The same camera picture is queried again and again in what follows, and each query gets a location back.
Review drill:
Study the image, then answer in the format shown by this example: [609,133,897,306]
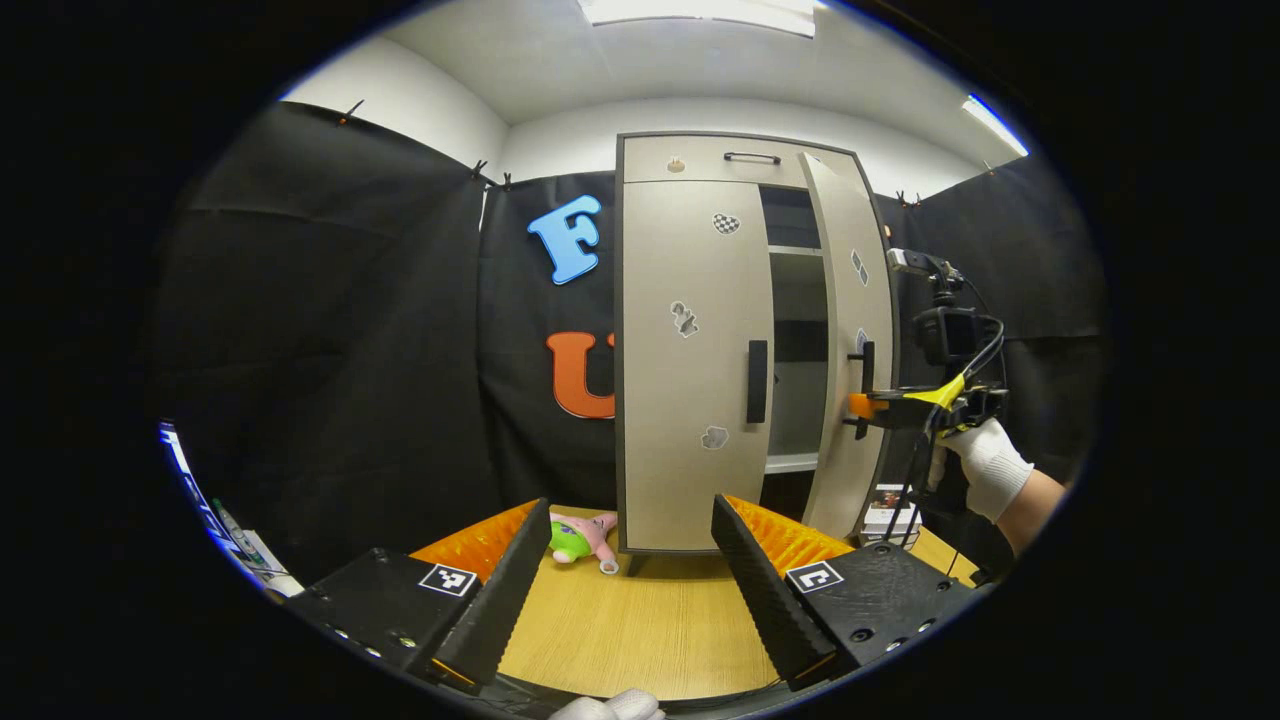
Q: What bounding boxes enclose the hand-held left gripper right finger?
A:
[711,493,986,693]

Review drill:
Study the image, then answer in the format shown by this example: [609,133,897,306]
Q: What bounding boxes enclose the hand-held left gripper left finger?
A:
[285,497,553,693]

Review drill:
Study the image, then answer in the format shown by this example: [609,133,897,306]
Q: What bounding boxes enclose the beige cabinet door cube stickers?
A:
[800,152,896,541]

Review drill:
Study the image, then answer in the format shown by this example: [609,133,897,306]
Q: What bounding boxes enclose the beige cabinet door checkered sticker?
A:
[622,180,773,553]

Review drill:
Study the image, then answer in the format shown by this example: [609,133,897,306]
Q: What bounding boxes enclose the beige double-door shoe cabinet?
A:
[613,131,901,578]

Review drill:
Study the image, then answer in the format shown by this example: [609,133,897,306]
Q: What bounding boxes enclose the white box with photo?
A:
[862,484,923,549]

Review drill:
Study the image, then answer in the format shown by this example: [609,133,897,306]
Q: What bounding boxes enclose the pink and green plush toy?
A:
[548,512,621,576]

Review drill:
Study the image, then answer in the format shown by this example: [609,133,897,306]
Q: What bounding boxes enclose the narrow ceiling light strip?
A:
[962,94,1031,158]

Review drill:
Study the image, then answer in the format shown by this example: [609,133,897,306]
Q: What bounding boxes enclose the black backdrop cloth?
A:
[150,100,1106,601]

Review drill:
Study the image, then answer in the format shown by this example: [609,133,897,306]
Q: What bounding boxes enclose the large ceiling light panel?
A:
[578,0,819,39]

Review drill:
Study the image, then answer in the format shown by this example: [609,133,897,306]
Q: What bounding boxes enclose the black cable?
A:
[885,318,1006,549]

